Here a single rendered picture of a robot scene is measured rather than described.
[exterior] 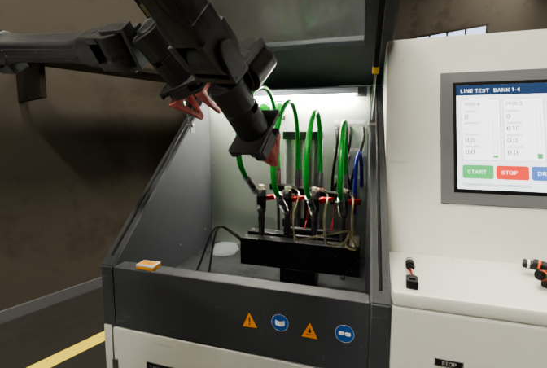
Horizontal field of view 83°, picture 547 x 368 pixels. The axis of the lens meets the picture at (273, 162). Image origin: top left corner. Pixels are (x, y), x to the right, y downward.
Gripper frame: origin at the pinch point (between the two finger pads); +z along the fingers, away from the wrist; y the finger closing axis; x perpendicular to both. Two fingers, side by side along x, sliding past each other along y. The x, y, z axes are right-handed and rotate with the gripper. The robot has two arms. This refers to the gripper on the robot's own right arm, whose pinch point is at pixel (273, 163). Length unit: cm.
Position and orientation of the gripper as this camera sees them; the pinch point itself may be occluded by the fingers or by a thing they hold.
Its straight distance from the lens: 60.4
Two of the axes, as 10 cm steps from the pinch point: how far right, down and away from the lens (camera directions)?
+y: 3.4, -7.8, 5.3
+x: -8.6, -0.3, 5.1
